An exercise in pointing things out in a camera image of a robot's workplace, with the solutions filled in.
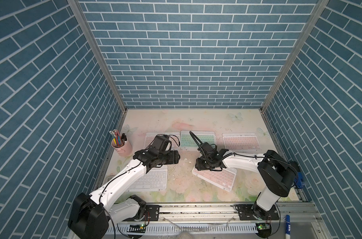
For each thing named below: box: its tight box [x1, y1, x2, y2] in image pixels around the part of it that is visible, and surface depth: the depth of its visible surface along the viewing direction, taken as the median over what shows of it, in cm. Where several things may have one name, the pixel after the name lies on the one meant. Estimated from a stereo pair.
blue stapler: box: [293, 171, 305, 189], surface depth 86 cm
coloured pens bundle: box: [108, 128, 128, 147], surface depth 88 cm
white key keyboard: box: [125, 164, 168, 192], surface depth 84 cm
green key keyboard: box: [180, 130, 217, 151], surface depth 104 cm
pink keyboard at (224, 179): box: [191, 166, 238, 193], surface depth 87 cm
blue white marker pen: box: [285, 214, 291, 239], surface depth 71 cm
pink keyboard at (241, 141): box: [222, 132, 262, 151], surface depth 104 cm
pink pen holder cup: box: [111, 137, 133, 157], surface depth 89 cm
